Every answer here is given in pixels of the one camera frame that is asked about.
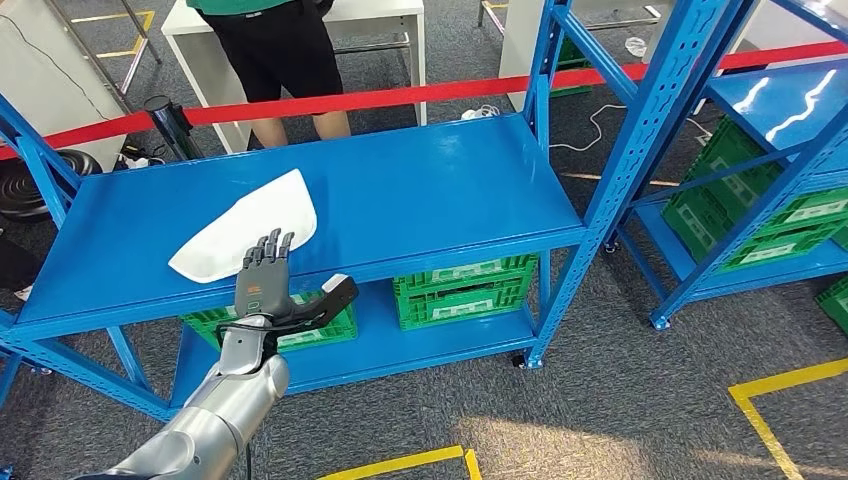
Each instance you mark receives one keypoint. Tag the blue metal shelf rack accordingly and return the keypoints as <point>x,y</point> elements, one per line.
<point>788,99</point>
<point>430,179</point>

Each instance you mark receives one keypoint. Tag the chrome tube frame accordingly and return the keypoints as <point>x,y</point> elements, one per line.
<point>136,63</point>

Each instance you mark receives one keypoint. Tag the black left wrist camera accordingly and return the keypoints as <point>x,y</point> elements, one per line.
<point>334,299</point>

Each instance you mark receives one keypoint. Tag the long red barrier belt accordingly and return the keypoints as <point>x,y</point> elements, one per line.
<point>397,98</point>

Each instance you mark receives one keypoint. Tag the black round ribbed base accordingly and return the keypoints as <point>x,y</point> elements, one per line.
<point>30,189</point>

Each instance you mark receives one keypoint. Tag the black stanchion post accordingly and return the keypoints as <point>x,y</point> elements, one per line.
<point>171,126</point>

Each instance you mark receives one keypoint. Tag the white power adapter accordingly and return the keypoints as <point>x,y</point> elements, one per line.
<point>478,112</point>

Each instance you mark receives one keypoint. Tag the person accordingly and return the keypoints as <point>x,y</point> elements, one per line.
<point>278,53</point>

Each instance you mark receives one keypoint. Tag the pale grey cabinet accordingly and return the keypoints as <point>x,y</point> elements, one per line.
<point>46,79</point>

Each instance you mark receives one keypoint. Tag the green plastic crate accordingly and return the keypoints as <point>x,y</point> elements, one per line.
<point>696,225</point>
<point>570,56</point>
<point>738,159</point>
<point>835,305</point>
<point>328,328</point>
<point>464,298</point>

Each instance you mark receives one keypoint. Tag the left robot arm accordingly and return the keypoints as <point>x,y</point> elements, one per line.
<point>218,411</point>

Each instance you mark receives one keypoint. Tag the white table with chrome bar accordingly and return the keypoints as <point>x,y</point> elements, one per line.
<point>199,73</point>

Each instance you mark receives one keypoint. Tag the black shoe with white sole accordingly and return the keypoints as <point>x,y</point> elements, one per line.
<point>16,262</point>

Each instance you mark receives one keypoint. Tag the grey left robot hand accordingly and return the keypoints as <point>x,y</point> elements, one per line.
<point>262,288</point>

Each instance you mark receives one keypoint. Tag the white curved shell part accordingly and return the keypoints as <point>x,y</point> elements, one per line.
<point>258,218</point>

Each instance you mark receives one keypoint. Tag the short red barrier belt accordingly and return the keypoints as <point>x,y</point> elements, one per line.
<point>99,129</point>

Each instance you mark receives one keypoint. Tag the white power strip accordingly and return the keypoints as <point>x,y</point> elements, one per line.
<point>136,162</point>

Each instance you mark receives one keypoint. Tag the clear crumpled cup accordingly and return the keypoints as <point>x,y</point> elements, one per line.
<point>636,46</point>

